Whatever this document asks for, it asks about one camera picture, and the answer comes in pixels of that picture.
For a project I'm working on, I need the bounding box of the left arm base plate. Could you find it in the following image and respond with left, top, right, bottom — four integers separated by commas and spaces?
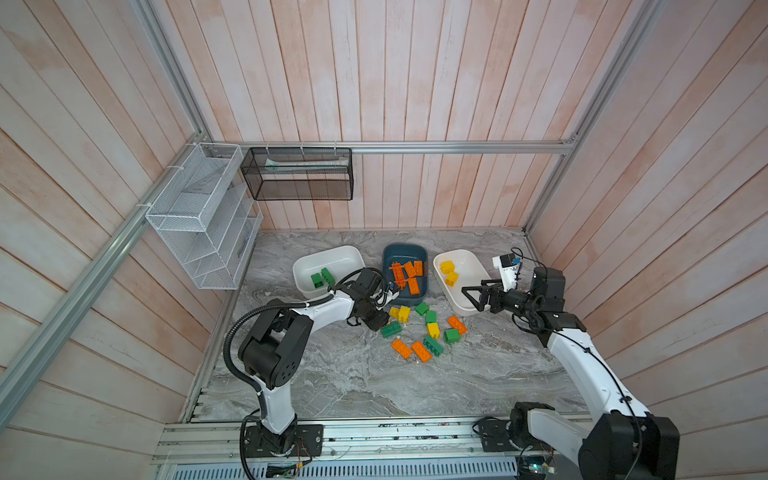
239, 423, 324, 459

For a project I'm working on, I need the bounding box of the white wire shelf rack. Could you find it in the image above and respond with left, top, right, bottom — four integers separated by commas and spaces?
146, 143, 263, 290

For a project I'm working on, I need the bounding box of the right white bin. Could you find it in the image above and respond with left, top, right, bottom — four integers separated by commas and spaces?
433, 249, 490, 317

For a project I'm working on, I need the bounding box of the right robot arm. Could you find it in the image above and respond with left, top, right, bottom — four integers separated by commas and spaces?
461, 265, 680, 479

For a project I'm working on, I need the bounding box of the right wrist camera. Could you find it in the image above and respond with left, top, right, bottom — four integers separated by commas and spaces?
492, 252, 522, 292

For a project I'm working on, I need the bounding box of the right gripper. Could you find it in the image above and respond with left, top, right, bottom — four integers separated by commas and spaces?
462, 277, 537, 319

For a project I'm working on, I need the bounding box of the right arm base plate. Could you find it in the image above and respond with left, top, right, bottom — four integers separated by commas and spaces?
472, 415, 530, 452

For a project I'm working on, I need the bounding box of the yellow lego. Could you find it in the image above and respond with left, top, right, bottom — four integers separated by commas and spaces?
445, 272, 459, 287

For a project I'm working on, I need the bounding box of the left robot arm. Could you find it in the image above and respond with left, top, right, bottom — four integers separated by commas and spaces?
222, 267, 400, 440

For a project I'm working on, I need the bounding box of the yellow lego brick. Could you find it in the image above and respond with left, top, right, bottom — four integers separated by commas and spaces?
427, 322, 440, 339
397, 306, 411, 323
440, 260, 455, 274

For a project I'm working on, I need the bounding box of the aluminium front rail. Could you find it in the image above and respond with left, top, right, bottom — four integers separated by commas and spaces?
150, 416, 487, 465

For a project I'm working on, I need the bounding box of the dark green lego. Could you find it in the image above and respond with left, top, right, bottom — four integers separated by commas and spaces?
380, 322, 403, 339

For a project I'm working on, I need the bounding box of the long orange lego plate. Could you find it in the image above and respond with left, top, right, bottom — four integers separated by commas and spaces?
389, 262, 408, 290

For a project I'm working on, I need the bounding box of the dark teal bin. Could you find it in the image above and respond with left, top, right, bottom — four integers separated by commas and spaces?
382, 243, 428, 307

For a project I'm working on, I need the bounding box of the black mesh basket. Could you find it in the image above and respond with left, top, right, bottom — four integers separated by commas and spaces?
240, 146, 355, 202

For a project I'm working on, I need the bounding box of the green long lego brick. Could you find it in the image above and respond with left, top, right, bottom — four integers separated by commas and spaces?
423, 336, 444, 357

